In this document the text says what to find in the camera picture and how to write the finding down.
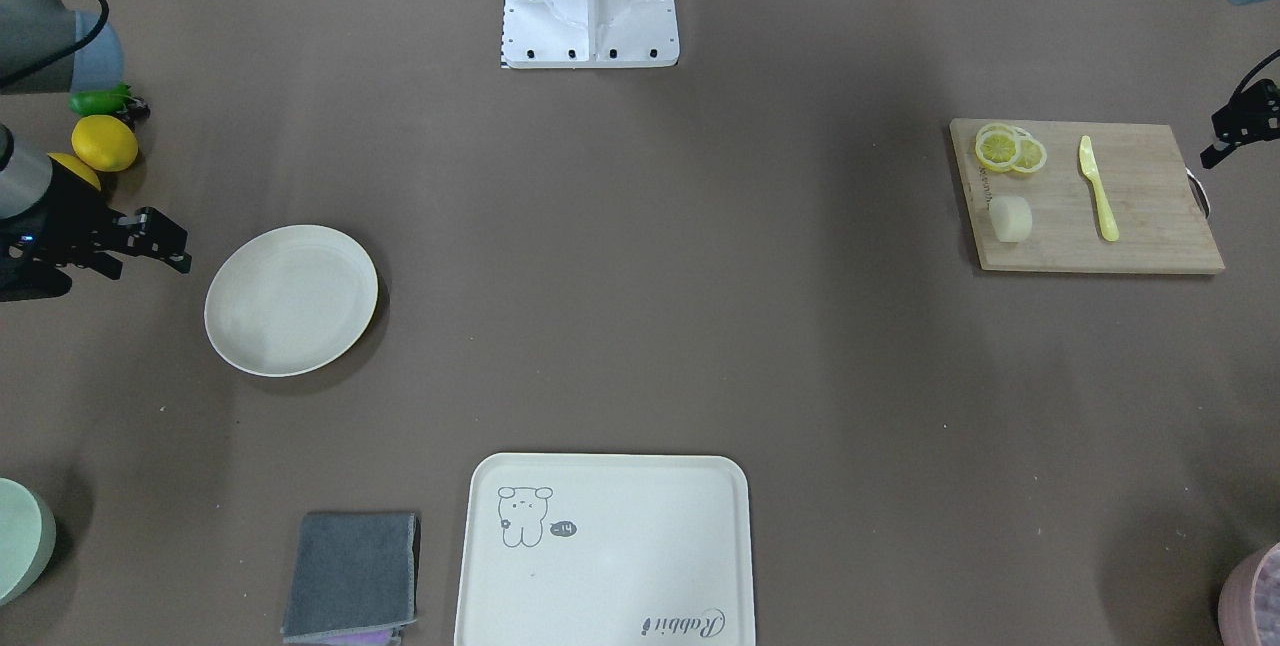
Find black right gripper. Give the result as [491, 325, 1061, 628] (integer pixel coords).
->
[1, 160, 192, 301]

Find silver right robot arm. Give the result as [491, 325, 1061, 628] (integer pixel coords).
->
[1, 0, 192, 301]

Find cream rectangular tray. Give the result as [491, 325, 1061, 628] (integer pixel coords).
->
[454, 453, 756, 645]

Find pale round bun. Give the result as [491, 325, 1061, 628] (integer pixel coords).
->
[988, 194, 1034, 242]

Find yellow lemon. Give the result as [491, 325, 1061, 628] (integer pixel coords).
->
[47, 151, 102, 192]
[70, 116, 140, 173]

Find green vegetable toy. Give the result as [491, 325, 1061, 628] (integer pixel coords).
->
[68, 82, 151, 125]

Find cream round plate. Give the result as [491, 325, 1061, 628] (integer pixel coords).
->
[204, 225, 380, 377]

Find mint green bowl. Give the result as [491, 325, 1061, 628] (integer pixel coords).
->
[1, 478, 58, 606]

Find grey folded cloth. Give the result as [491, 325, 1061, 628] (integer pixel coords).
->
[282, 510, 419, 645]

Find lemon slices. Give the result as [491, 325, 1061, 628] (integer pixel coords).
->
[974, 122, 1048, 175]

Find yellow plastic knife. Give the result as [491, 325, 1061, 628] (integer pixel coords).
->
[1078, 136, 1120, 242]

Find wooden cutting board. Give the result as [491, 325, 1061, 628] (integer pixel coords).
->
[948, 118, 1225, 274]

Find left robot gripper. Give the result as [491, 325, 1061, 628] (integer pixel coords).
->
[1199, 50, 1279, 169]

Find pink bowl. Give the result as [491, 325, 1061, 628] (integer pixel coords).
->
[1217, 544, 1279, 645]

